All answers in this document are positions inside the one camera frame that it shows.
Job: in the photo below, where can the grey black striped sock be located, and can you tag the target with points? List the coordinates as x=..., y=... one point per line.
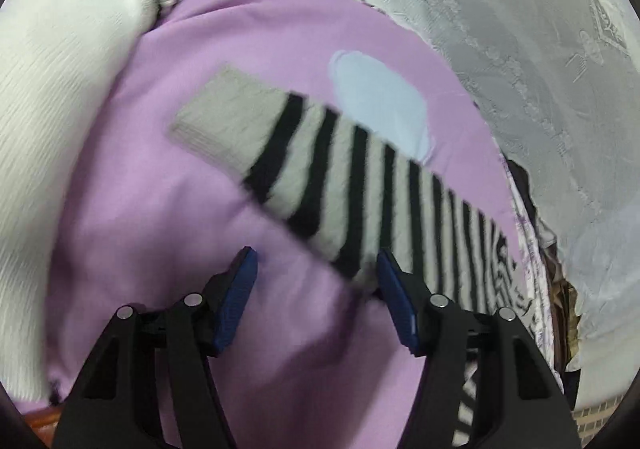
x=310, y=164

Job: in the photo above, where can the white knit garment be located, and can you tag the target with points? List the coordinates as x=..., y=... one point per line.
x=60, y=129

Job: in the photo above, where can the purple bed sheet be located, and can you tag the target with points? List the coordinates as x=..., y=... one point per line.
x=175, y=229

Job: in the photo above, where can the white lace cover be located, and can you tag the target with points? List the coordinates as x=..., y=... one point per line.
x=500, y=54

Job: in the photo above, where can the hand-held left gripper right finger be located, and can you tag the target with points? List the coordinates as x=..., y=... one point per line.
x=397, y=299

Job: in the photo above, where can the wicker basket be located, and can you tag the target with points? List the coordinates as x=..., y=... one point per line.
x=597, y=419

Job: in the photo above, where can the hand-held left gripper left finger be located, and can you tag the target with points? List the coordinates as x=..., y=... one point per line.
x=235, y=299

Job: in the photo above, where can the wooden bed frame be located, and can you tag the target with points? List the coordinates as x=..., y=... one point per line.
x=42, y=429

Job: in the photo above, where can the small light blue cloth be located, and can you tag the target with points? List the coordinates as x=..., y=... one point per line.
x=380, y=94

